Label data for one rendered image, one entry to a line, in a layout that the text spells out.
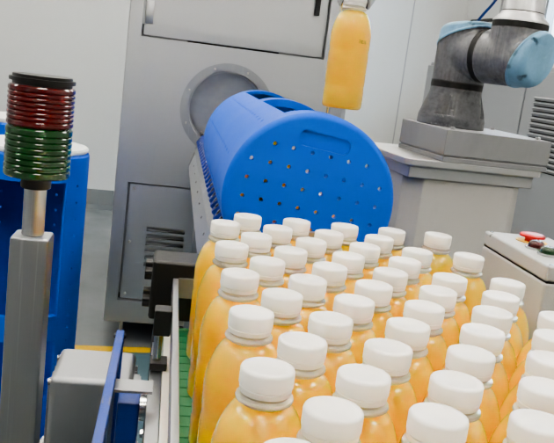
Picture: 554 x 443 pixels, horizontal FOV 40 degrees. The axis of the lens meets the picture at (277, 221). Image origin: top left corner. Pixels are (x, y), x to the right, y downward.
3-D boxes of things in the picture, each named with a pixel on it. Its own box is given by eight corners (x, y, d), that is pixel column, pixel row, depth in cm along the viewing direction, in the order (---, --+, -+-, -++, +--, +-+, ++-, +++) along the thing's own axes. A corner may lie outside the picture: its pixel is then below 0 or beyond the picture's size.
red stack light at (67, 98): (76, 127, 79) (79, 88, 78) (68, 132, 73) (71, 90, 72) (12, 119, 78) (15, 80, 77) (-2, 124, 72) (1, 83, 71)
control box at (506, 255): (535, 300, 117) (548, 235, 115) (606, 348, 97) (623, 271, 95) (472, 294, 115) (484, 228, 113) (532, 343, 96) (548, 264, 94)
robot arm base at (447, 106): (460, 125, 185) (467, 83, 183) (496, 133, 171) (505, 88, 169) (404, 119, 180) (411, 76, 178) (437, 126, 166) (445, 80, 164)
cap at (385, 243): (393, 250, 106) (395, 236, 105) (390, 255, 102) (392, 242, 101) (365, 244, 106) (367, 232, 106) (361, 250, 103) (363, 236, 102)
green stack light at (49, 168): (73, 174, 80) (76, 127, 79) (64, 184, 74) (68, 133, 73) (10, 167, 79) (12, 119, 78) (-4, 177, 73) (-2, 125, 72)
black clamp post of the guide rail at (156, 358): (166, 362, 101) (172, 304, 99) (166, 372, 98) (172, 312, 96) (149, 361, 100) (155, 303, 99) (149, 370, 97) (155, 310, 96)
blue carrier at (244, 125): (292, 204, 214) (318, 104, 209) (368, 301, 129) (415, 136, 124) (193, 180, 209) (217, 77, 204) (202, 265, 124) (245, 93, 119)
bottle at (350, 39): (313, 105, 133) (326, 2, 130) (344, 108, 137) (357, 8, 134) (337, 108, 127) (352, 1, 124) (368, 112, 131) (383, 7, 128)
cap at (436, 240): (434, 250, 109) (437, 237, 109) (418, 243, 112) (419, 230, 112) (455, 250, 111) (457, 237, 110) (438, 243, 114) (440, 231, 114)
